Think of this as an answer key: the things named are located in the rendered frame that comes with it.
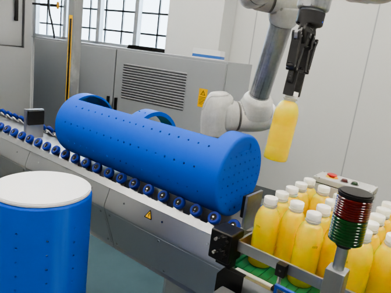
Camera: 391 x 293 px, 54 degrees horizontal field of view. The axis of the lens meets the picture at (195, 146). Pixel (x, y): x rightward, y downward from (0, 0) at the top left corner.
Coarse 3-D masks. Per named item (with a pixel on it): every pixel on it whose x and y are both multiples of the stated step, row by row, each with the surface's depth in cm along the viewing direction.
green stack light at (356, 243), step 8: (336, 216) 70; (336, 224) 70; (344, 224) 69; (352, 224) 68; (360, 224) 68; (328, 232) 73; (336, 232) 70; (344, 232) 69; (352, 232) 69; (360, 232) 69; (336, 240) 70; (344, 240) 69; (352, 240) 69; (360, 240) 69
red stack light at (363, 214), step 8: (336, 200) 71; (344, 200) 69; (336, 208) 70; (344, 208) 69; (352, 208) 68; (360, 208) 68; (368, 208) 68; (344, 216) 69; (352, 216) 68; (360, 216) 68; (368, 216) 69
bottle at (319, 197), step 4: (320, 192) 123; (312, 196) 125; (316, 196) 123; (320, 196) 123; (324, 196) 122; (328, 196) 123; (312, 200) 124; (316, 200) 123; (320, 200) 122; (324, 200) 122; (312, 204) 123; (316, 204) 122; (308, 208) 125; (312, 208) 123
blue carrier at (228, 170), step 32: (96, 96) 173; (64, 128) 162; (96, 128) 150; (128, 128) 141; (160, 128) 135; (96, 160) 158; (128, 160) 140; (160, 160) 130; (192, 160) 122; (224, 160) 117; (256, 160) 134; (192, 192) 125; (224, 192) 121
